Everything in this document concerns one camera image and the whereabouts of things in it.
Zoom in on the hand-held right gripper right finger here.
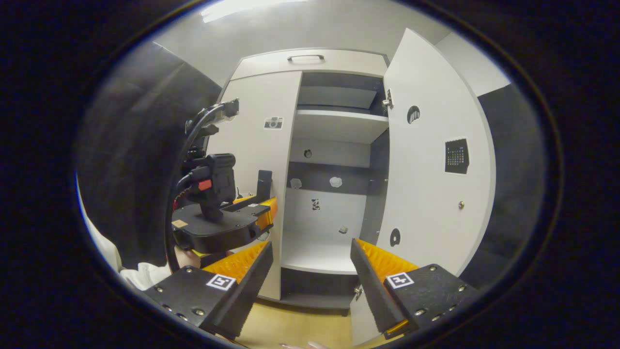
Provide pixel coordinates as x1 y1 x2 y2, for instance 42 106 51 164
350 238 480 340

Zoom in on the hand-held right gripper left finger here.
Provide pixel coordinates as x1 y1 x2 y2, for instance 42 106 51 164
143 241 274 340

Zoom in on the black door handle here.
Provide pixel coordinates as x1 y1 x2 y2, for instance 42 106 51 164
257 170 273 202

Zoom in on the white cabinet door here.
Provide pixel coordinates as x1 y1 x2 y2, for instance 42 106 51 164
349 28 497 347
206 70 303 301

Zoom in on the white double-door shoe cabinet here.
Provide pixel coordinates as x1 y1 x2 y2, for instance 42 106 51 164
228 46 393 311

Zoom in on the white cabinet shelf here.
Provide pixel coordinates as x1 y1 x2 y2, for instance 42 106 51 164
293 109 389 144
281 230 361 275

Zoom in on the ceiling light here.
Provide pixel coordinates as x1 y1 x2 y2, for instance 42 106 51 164
201 0 306 22

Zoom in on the black cable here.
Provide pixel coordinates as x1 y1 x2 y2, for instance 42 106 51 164
165 102 228 272

